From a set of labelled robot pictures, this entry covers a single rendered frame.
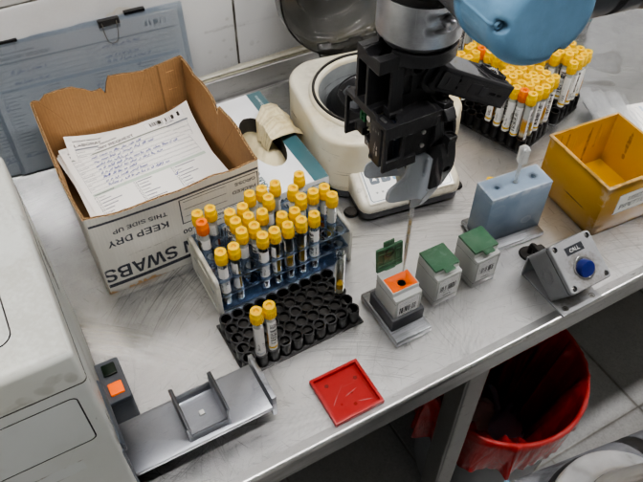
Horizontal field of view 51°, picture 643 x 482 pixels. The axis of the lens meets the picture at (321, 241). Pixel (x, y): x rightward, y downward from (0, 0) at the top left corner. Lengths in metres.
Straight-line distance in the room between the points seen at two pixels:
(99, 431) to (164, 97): 0.63
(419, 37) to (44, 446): 0.47
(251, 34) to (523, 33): 0.84
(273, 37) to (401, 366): 0.66
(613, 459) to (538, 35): 0.30
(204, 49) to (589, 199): 0.67
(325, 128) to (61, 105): 0.40
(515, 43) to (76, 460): 0.53
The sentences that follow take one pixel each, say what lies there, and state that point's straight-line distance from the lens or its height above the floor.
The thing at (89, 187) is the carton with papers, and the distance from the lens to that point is 1.06.
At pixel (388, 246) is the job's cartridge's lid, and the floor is 0.99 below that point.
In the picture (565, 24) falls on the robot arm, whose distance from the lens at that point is 0.47.
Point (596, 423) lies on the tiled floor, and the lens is 1.96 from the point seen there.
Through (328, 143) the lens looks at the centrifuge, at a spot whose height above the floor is 0.98.
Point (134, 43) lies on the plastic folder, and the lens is 1.15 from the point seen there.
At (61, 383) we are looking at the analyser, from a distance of 0.60.
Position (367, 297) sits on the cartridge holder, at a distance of 0.93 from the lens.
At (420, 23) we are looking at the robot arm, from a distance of 0.57.
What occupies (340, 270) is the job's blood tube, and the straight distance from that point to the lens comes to 0.88.
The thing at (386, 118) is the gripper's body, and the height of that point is 1.24.
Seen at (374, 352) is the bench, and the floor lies 0.87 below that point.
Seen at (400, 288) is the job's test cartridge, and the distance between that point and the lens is 0.87.
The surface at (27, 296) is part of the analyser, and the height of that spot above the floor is 1.18.
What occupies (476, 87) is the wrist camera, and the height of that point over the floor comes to 1.25.
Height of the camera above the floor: 1.63
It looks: 48 degrees down
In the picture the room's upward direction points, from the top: straight up
